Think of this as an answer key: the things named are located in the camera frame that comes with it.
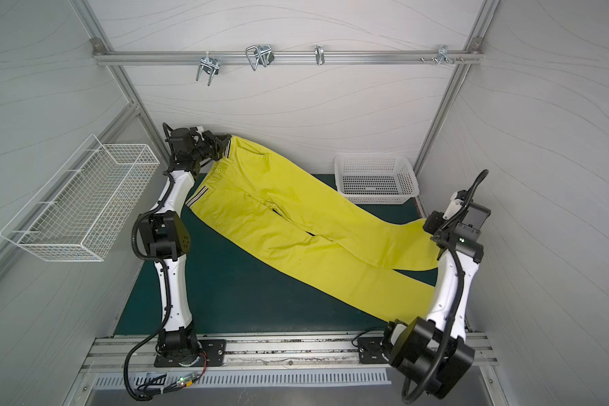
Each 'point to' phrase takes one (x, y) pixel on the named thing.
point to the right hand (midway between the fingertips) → (441, 216)
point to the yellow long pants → (252, 189)
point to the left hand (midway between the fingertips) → (233, 132)
